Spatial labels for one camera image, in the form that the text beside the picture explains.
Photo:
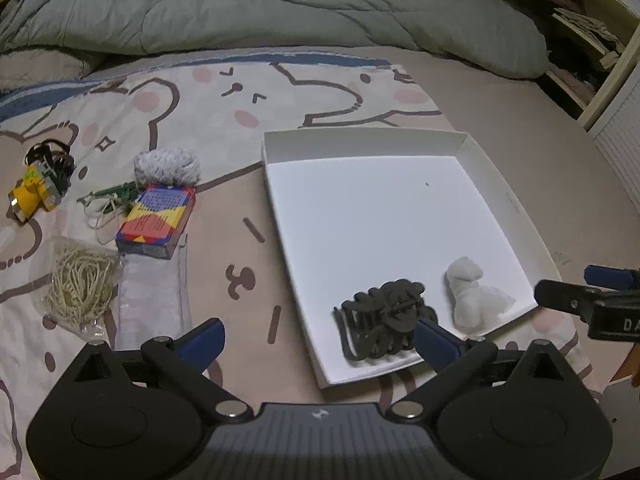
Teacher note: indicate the colourful card box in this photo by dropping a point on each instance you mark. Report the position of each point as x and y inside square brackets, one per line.
[155, 215]

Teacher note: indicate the green clip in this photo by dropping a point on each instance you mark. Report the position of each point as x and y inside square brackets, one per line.
[117, 191]

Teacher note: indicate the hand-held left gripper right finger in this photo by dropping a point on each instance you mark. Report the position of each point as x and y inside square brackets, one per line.
[435, 344]

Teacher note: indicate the grey duvet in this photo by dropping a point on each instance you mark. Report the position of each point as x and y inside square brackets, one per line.
[250, 5]

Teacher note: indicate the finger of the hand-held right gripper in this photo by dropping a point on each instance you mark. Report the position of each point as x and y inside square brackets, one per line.
[562, 296]
[607, 276]

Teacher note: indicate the black hair claw clip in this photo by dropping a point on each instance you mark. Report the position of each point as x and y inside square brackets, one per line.
[380, 310]

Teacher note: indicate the clear plastic packet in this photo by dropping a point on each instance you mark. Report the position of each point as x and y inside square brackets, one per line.
[150, 300]

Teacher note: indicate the bag of cream rubber bands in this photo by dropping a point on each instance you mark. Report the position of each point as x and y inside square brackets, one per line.
[75, 280]

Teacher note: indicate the beige folded blanket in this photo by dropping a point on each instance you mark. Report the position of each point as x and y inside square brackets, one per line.
[30, 67]

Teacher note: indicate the cartoon bear printed blanket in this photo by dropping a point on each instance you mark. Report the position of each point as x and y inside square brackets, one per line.
[200, 100]

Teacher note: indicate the white rolled cloth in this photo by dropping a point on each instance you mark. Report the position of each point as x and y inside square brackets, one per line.
[467, 300]

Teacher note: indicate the white ribbed cabinet panel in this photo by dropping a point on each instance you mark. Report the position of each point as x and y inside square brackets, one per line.
[620, 130]

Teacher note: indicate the white shallow cardboard box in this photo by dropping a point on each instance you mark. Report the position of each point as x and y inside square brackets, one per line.
[375, 210]

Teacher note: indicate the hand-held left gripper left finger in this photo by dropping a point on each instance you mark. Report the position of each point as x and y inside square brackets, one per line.
[202, 344]

